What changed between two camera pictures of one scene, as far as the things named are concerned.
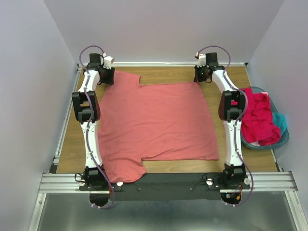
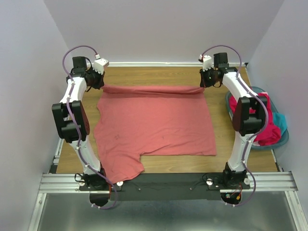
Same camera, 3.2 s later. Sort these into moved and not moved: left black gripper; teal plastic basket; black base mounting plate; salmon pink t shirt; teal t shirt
Moved: salmon pink t shirt; left black gripper
Not moved: teal t shirt; teal plastic basket; black base mounting plate
